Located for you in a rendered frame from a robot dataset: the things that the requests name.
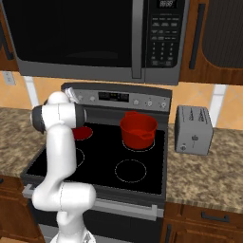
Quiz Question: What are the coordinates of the black and steel microwave oven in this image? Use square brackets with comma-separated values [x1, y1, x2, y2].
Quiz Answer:
[0, 0, 191, 86]

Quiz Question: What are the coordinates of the black base cupboard handle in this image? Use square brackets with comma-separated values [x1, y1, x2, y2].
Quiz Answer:
[164, 223, 173, 243]

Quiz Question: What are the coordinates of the brown wooden drawer front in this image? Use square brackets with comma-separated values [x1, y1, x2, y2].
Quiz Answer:
[178, 203, 243, 233]

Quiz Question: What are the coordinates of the brown wooden base cupboard door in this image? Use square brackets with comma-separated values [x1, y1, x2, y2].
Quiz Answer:
[159, 220, 243, 243]

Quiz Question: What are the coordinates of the black drawer handle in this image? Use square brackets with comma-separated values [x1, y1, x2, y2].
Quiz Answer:
[200, 211, 231, 224]

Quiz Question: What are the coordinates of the white wall socket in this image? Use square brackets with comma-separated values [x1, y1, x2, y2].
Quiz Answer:
[2, 70, 16, 86]

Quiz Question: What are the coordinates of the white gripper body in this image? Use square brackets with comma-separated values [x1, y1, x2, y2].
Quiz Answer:
[64, 87, 80, 104]

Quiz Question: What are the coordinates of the red cooking pot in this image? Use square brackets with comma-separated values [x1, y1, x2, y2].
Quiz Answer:
[119, 110, 159, 151]

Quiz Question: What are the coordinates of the brown wooden base cupboard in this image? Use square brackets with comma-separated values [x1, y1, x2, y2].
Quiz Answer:
[0, 174, 46, 243]

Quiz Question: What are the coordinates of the black oven door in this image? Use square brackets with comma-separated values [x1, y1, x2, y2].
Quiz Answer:
[28, 197, 164, 243]

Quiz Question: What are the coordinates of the brown glass-front cupboard door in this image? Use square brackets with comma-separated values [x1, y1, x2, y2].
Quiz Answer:
[179, 0, 243, 86]

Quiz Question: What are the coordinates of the steel oven door handle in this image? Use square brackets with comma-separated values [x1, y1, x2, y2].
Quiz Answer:
[22, 184, 159, 222]

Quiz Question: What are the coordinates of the steel microwave door handle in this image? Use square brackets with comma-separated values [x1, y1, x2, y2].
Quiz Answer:
[131, 0, 145, 80]

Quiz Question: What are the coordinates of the black and steel stove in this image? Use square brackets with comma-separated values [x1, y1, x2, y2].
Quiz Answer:
[20, 83, 174, 243]

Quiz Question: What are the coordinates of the grey toaster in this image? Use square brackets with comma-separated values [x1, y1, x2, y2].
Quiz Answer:
[174, 104, 215, 157]

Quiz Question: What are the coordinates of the long black cupboard handle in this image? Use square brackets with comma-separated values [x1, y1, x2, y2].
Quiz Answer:
[0, 28, 15, 62]
[188, 2, 207, 70]

